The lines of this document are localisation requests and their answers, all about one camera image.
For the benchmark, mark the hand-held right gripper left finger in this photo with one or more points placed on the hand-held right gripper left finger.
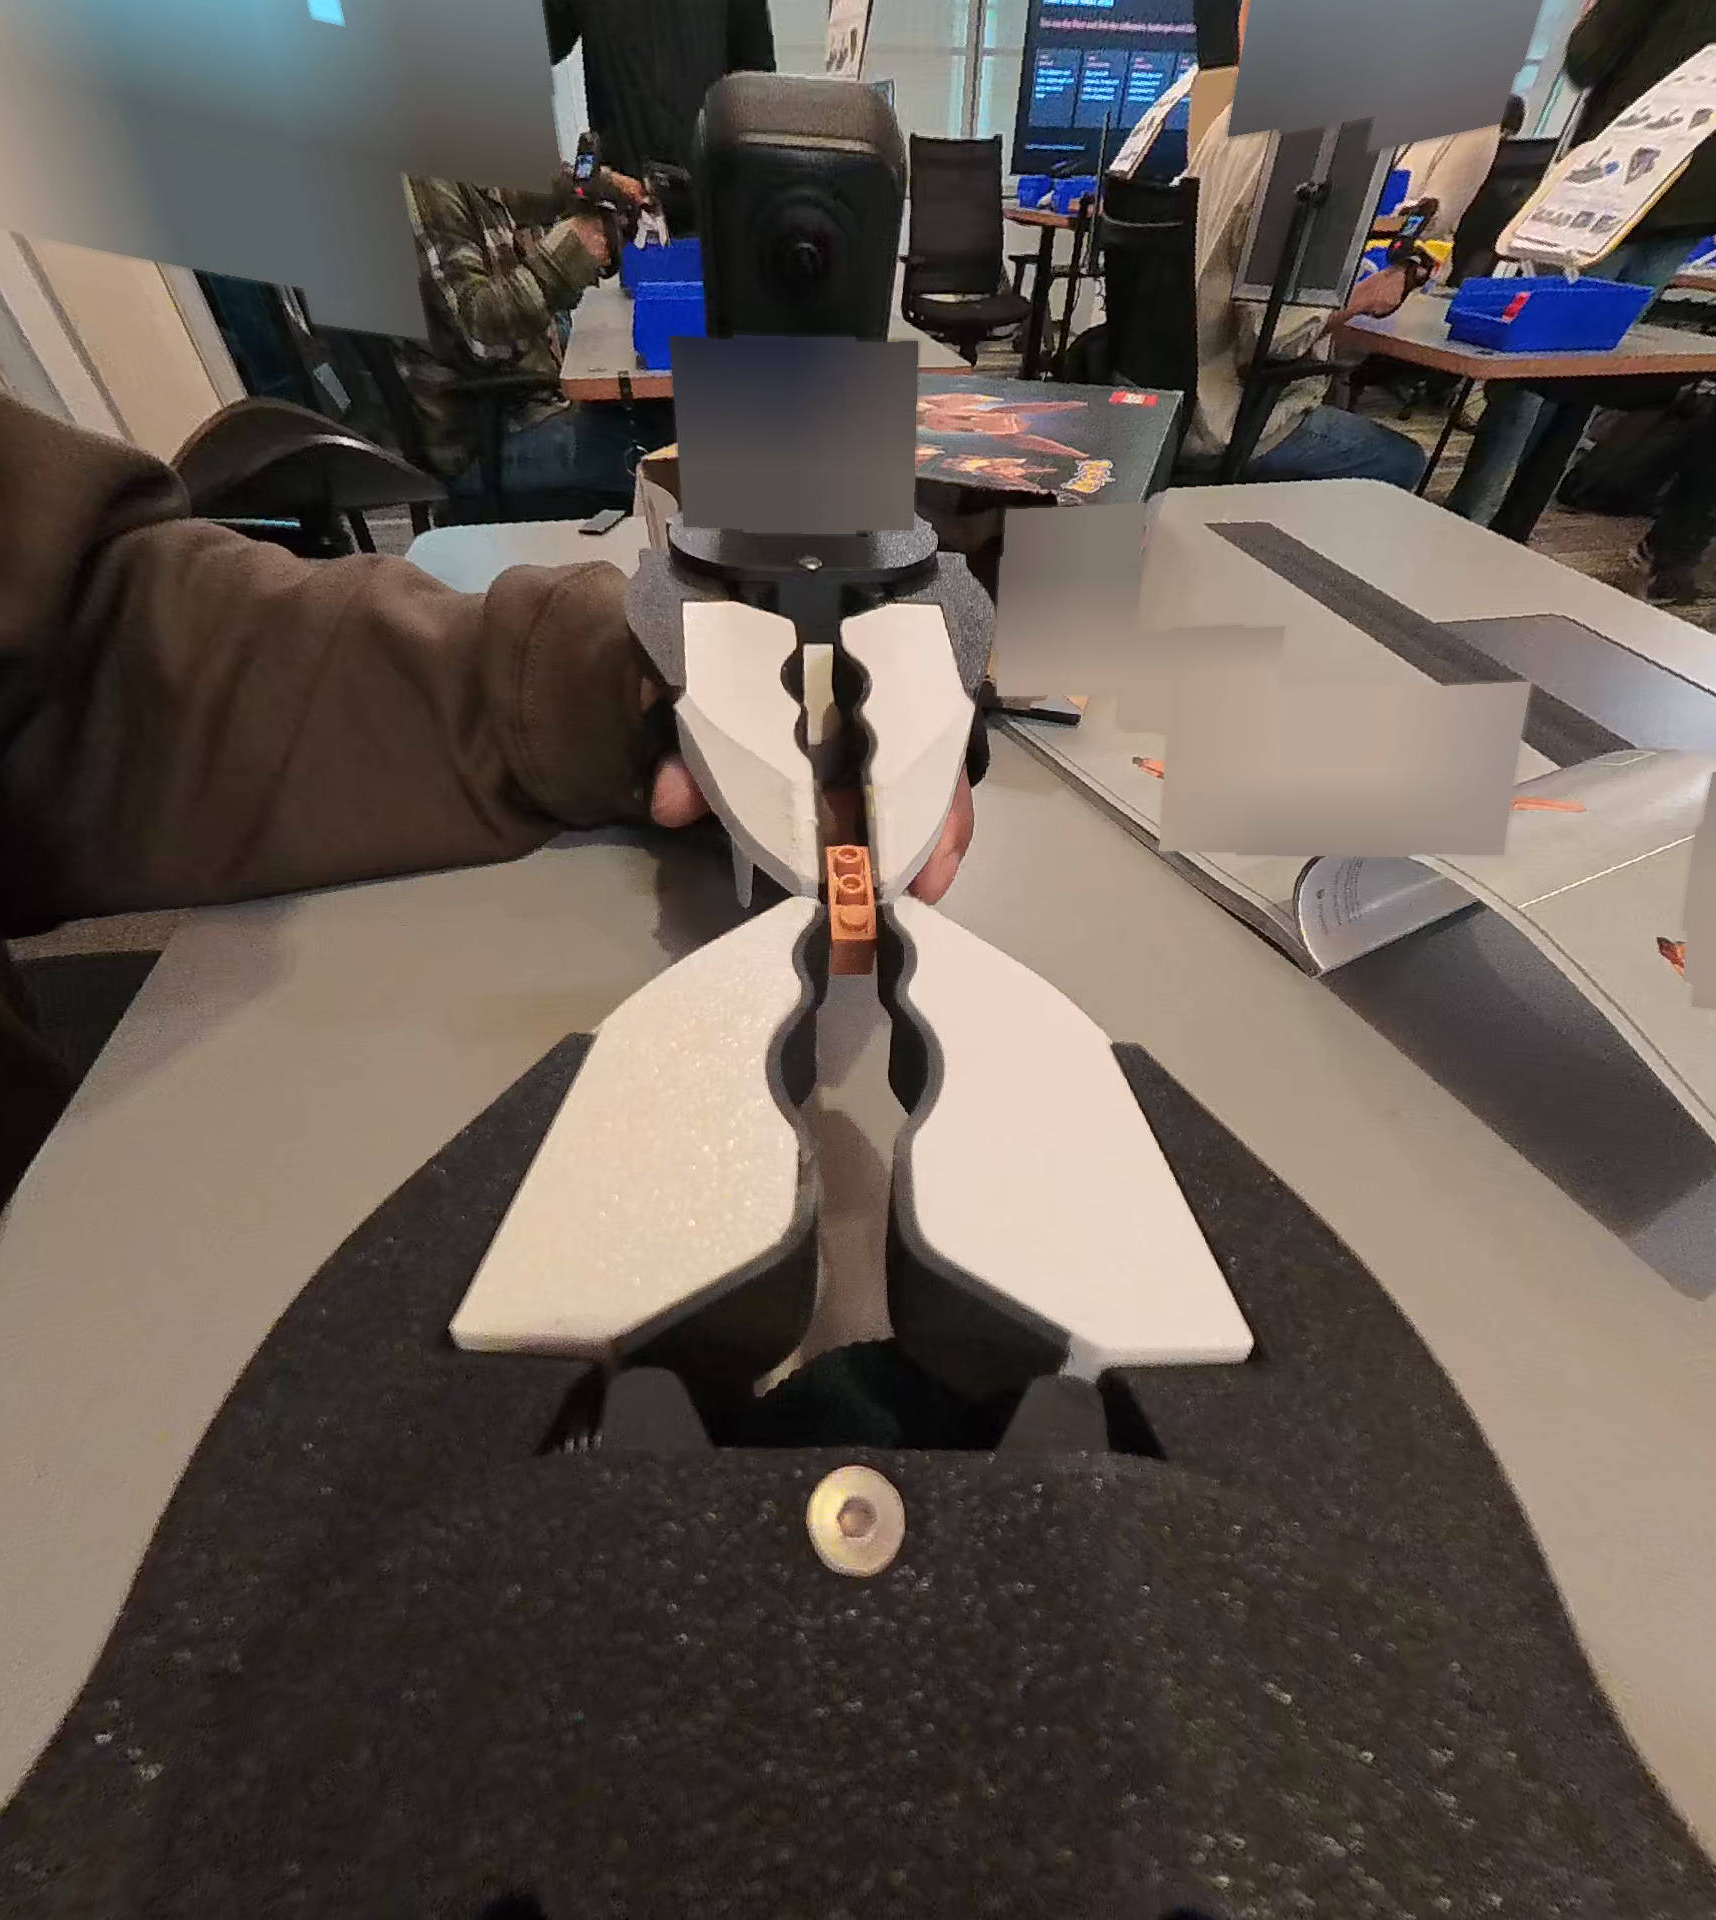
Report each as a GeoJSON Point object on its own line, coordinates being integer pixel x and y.
{"type": "Point", "coordinates": [652, 1136]}

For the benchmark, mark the wooden-edged table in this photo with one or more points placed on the wooden-edged table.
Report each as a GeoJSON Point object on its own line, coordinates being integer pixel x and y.
{"type": "Point", "coordinates": [1414, 339]}

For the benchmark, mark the grey desk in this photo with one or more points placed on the grey desk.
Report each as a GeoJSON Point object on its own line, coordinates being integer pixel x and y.
{"type": "Point", "coordinates": [349, 1019]}

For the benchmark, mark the dark wall screen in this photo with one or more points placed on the dark wall screen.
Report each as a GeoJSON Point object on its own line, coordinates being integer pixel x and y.
{"type": "Point", "coordinates": [1086, 90]}

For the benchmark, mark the black office chair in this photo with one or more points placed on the black office chair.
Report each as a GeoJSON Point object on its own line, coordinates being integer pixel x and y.
{"type": "Point", "coordinates": [1150, 289]}
{"type": "Point", "coordinates": [955, 211]}
{"type": "Point", "coordinates": [300, 463]}

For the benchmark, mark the printed toy set box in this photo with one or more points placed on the printed toy set box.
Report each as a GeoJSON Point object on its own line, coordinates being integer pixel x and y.
{"type": "Point", "coordinates": [1053, 437]}

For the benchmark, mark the person's left forearm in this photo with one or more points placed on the person's left forearm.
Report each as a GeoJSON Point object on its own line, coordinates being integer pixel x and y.
{"type": "Point", "coordinates": [275, 671]}

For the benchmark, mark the small black object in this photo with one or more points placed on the small black object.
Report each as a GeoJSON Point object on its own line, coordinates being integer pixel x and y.
{"type": "Point", "coordinates": [602, 525]}

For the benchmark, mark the blue plastic bin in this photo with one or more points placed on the blue plastic bin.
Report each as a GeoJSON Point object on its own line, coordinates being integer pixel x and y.
{"type": "Point", "coordinates": [1549, 319]}
{"type": "Point", "coordinates": [664, 312]}

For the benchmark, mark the person's left hand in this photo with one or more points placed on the person's left hand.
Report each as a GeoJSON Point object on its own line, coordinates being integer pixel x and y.
{"type": "Point", "coordinates": [676, 794]}

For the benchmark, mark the open instruction booklet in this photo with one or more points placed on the open instruction booklet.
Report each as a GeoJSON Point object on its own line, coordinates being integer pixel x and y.
{"type": "Point", "coordinates": [1590, 819]}

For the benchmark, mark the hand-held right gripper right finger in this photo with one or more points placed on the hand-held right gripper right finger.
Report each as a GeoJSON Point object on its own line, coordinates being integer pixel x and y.
{"type": "Point", "coordinates": [1070, 1175]}

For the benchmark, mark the orange toy brick assembly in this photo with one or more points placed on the orange toy brick assembly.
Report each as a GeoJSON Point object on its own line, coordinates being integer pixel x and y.
{"type": "Point", "coordinates": [851, 902]}

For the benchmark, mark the printed instruction sheet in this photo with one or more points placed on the printed instruction sheet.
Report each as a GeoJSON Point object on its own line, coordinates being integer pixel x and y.
{"type": "Point", "coordinates": [1160, 127]}
{"type": "Point", "coordinates": [1635, 164]}

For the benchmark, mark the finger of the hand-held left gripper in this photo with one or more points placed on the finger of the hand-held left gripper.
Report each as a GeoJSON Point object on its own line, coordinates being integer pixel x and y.
{"type": "Point", "coordinates": [928, 720]}
{"type": "Point", "coordinates": [739, 720]}

